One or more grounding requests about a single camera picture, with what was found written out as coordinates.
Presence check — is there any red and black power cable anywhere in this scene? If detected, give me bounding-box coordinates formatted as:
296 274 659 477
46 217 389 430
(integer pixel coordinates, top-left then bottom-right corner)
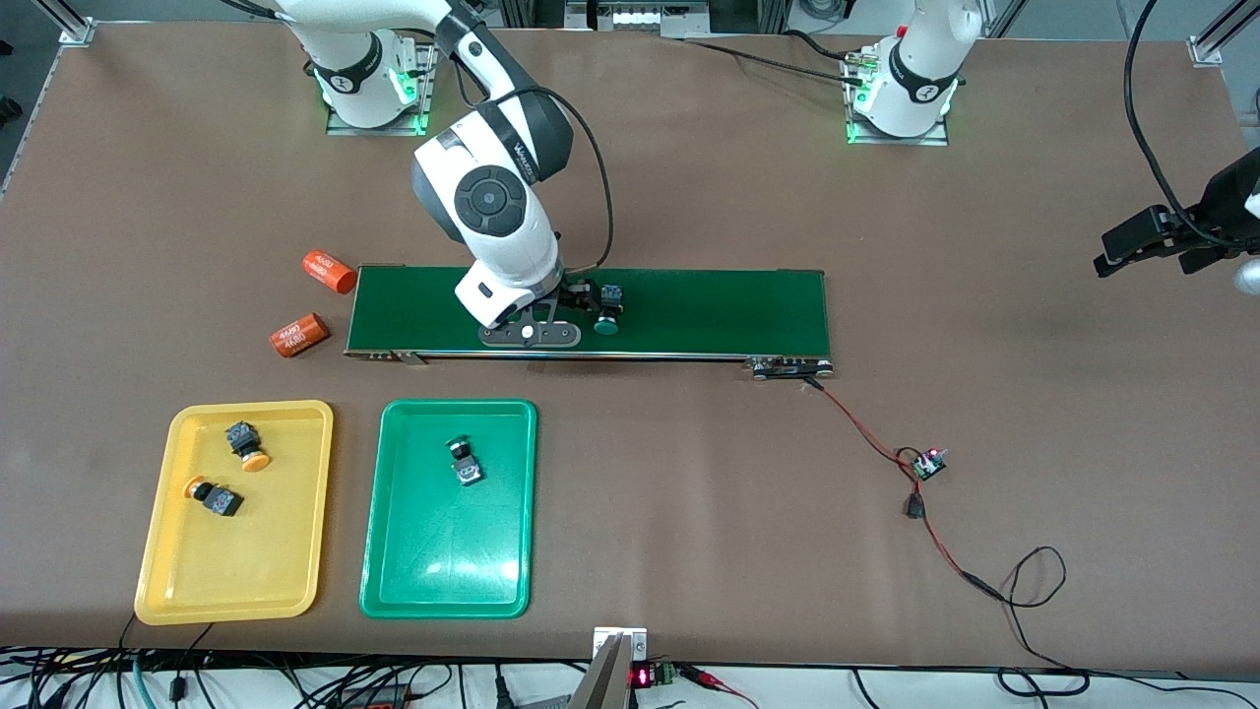
802 377 1092 696

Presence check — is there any yellow plastic tray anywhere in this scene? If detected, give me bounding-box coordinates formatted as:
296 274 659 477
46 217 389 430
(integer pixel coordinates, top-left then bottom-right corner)
133 399 336 627

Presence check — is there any silver metal box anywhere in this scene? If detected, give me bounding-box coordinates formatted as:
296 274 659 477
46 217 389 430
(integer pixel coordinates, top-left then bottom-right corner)
566 0 710 38

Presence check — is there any grey metal camera bracket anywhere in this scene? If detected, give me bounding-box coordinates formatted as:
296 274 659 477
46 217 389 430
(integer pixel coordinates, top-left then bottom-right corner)
569 626 649 709

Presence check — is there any red clip lead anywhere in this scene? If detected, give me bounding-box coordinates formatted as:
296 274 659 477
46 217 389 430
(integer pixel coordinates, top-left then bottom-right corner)
679 665 759 709

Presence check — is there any yellow mushroom push button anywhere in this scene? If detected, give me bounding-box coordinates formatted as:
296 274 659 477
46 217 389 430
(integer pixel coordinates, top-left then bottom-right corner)
185 477 245 520
222 421 274 476

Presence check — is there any green plastic tray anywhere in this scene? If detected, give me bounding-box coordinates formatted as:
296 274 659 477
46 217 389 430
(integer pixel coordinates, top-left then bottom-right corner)
358 397 539 620

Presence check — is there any orange cylinder with white print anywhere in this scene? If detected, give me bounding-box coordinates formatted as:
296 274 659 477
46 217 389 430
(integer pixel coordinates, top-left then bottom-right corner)
301 250 358 295
270 312 330 359

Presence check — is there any green mushroom push button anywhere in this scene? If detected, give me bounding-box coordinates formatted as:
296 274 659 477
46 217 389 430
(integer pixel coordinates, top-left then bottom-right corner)
593 285 628 337
445 436 485 487

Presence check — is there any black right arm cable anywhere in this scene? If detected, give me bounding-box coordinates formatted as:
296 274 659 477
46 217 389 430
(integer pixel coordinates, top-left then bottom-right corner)
492 87 615 274

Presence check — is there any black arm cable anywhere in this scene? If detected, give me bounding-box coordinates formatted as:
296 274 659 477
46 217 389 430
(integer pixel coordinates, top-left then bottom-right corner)
492 87 615 274
1123 0 1260 249

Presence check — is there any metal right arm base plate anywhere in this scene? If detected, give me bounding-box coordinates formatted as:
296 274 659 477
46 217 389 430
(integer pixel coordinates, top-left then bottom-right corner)
325 34 436 137

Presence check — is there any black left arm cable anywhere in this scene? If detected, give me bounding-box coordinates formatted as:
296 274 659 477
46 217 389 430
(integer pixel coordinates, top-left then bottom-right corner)
1123 0 1260 249

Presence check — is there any aluminium frame profile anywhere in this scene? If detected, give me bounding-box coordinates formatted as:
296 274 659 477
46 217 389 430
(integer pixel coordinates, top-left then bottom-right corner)
30 0 96 46
1189 0 1260 68

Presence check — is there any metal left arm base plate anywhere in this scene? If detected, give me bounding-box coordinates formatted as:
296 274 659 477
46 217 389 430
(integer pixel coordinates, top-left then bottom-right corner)
845 49 951 147

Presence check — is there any black cable on table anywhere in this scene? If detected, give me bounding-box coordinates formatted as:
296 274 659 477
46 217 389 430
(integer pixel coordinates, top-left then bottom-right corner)
679 28 867 88

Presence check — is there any green conveyor belt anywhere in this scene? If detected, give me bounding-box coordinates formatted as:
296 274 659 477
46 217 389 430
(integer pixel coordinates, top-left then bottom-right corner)
343 263 836 381

